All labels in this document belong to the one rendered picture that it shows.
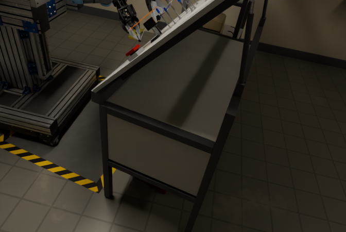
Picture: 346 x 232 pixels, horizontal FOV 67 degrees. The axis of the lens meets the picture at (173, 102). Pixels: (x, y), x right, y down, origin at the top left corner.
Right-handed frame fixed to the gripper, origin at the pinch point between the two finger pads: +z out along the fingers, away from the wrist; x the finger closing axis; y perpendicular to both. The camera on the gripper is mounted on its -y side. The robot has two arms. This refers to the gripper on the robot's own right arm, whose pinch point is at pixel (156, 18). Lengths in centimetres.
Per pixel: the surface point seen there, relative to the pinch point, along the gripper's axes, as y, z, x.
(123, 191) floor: -51, 104, -15
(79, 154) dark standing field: -90, 85, -1
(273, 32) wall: 44, 97, 263
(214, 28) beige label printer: 3, 36, 101
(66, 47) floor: -184, 35, 129
